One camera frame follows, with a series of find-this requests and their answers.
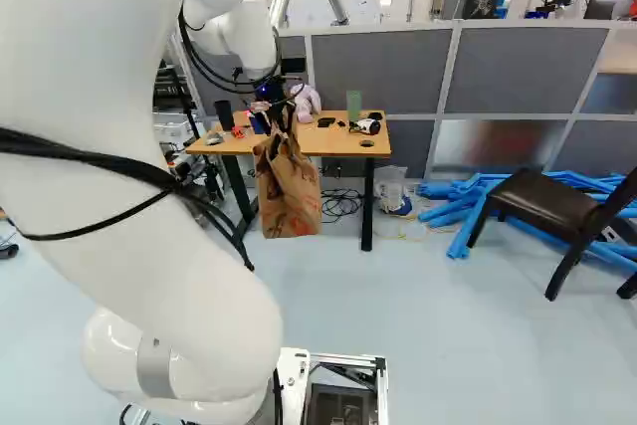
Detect black floor cables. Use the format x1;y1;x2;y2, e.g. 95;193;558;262
319;187;363;218

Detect green translucent cup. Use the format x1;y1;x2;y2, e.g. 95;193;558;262
345;90;364;120

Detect grey office partition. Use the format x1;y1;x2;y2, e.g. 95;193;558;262
277;18;637;182

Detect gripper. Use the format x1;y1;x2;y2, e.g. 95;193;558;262
254;75;290;103

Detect black chair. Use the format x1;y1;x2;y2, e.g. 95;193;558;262
466;167;637;303

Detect brown paper bag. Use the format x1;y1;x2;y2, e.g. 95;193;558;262
252;115;323;241

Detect blue plastic cup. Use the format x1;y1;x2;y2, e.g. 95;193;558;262
250;113;273;137

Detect black cylinder cup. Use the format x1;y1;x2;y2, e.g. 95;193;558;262
214;100;235;130

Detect white and black device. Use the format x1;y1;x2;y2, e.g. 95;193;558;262
348;116;383;137

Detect wooden table with black legs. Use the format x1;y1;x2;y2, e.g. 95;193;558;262
184;109;393;253

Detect pink plush toy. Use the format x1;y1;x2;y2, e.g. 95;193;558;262
288;83;322;123

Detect yellow floor cable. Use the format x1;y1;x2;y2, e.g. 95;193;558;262
392;198;457;243

